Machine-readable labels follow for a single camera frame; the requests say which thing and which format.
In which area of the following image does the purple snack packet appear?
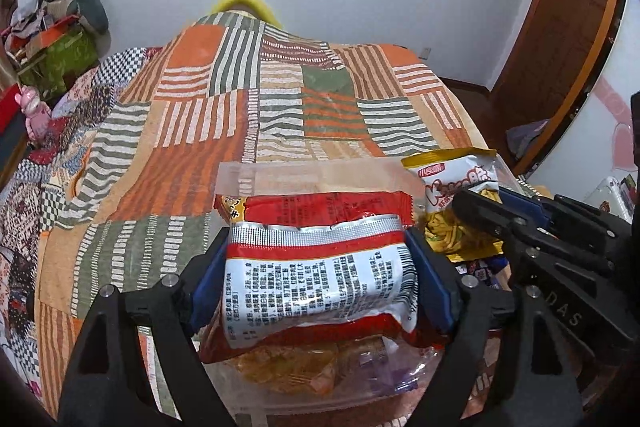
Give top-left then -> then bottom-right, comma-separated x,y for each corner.
350,342 -> 432,389

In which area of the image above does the blue snack bag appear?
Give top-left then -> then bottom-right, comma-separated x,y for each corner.
452,257 -> 512,294

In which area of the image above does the red snack packet silver edge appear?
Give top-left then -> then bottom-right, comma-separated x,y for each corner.
200,212 -> 446,365

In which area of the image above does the yellow fuzzy cushion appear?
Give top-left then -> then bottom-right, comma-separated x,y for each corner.
209,0 -> 285,28

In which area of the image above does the pile of clothes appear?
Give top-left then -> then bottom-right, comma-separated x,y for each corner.
4,0 -> 110,54

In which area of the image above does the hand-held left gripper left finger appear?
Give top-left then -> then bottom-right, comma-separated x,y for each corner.
57,227 -> 236,427

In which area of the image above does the white plastic bag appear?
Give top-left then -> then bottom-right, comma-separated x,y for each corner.
584,177 -> 634,219

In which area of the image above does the green box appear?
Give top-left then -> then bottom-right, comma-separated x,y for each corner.
17,29 -> 99,101

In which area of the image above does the brown wooden door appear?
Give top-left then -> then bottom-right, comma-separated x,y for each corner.
492,0 -> 627,178

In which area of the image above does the clear bag of fried snacks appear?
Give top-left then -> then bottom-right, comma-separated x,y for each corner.
235,339 -> 352,400

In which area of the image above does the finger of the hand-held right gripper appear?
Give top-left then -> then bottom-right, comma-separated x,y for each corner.
452,187 -> 532,249
495,186 -> 557,229

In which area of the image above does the yellow white chips bag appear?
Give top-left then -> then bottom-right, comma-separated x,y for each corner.
401,148 -> 503,264

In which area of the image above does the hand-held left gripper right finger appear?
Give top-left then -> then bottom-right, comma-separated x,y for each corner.
405,227 -> 586,427

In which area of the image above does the red box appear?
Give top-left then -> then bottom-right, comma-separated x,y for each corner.
0,89 -> 24,134

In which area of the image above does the orange striped patchwork blanket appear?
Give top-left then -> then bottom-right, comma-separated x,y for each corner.
35,9 -> 506,418

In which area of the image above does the grey purple cloth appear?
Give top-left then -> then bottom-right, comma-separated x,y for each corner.
506,119 -> 552,164

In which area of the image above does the white wardrobe pink print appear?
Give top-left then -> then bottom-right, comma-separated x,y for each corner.
570,0 -> 640,208

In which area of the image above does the pink toy figure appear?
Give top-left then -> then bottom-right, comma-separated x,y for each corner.
15,86 -> 53,140

